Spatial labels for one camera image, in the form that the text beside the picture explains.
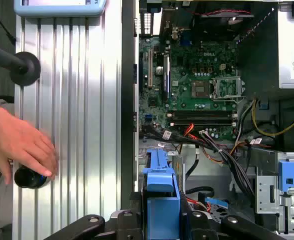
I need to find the pale blue teach pendant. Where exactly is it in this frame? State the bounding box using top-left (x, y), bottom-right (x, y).
top-left (13, 0), bottom-right (108, 18)

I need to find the grey power supply unit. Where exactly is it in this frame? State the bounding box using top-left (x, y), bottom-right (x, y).
top-left (236, 6), bottom-right (294, 90)

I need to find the CPU socket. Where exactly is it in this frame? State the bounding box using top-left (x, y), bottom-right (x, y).
top-left (190, 79), bottom-right (211, 99)

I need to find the black wire bundle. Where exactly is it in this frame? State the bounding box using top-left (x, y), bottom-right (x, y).
top-left (139, 129), bottom-right (257, 201)

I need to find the white expansion slot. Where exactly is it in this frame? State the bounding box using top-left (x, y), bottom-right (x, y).
top-left (147, 48), bottom-right (154, 89)

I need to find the hard disk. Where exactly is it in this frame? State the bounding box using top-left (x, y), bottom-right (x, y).
top-left (142, 148), bottom-right (182, 240)

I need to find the grey white wire bundle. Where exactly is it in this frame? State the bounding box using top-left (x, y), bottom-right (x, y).
top-left (233, 99), bottom-right (253, 138)

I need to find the black disk data cable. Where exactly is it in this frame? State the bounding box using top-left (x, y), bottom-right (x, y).
top-left (183, 185), bottom-right (216, 202)

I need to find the green Dell motherboard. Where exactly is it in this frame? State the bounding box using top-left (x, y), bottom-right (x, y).
top-left (138, 26), bottom-right (239, 141)

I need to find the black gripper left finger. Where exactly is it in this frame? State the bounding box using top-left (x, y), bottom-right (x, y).
top-left (44, 191), bottom-right (148, 240)

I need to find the red black disk power wire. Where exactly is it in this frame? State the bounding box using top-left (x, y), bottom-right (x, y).
top-left (185, 196), bottom-right (208, 210)

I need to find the thin black pendant cable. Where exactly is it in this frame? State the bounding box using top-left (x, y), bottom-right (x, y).
top-left (0, 1), bottom-right (17, 46)

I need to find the metal optical drive cage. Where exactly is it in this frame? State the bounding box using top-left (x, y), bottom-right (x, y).
top-left (255, 151), bottom-right (294, 236)

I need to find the black expansion slot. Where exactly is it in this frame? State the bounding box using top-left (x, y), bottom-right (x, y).
top-left (142, 51), bottom-right (148, 89)

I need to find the thin wire locking lever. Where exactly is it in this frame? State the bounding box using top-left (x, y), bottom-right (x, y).
top-left (211, 95), bottom-right (246, 104)

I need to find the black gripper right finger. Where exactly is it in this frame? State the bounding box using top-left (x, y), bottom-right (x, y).
top-left (181, 193), bottom-right (285, 240)

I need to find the black case fan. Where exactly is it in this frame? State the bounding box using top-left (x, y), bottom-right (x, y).
top-left (193, 8), bottom-right (255, 35)

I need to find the round black tool blue ring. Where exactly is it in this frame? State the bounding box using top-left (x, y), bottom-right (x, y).
top-left (13, 164), bottom-right (49, 189)

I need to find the metal disk bay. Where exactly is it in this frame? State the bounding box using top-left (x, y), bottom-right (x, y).
top-left (166, 149), bottom-right (229, 226)

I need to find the blue plastic drive latch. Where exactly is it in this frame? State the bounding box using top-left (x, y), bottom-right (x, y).
top-left (277, 159), bottom-right (294, 194)

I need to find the black open PC case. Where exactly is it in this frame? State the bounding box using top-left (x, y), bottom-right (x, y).
top-left (120, 0), bottom-right (294, 240)

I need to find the blue plastic bay tab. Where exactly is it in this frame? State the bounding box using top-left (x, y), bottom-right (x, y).
top-left (203, 195), bottom-right (229, 210)

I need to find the yellow wire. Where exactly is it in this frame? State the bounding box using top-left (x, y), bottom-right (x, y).
top-left (252, 98), bottom-right (294, 138)

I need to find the black rod with round disc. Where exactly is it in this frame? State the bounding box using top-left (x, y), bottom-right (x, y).
top-left (0, 41), bottom-right (42, 87)

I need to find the orange flat cable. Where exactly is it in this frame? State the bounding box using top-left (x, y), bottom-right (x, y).
top-left (183, 122), bottom-right (196, 138)

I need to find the metal socket cover frame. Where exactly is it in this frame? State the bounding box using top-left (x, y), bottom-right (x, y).
top-left (211, 77), bottom-right (246, 99)

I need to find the person's left hand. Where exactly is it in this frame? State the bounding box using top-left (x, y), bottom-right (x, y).
top-left (0, 98), bottom-right (60, 186)

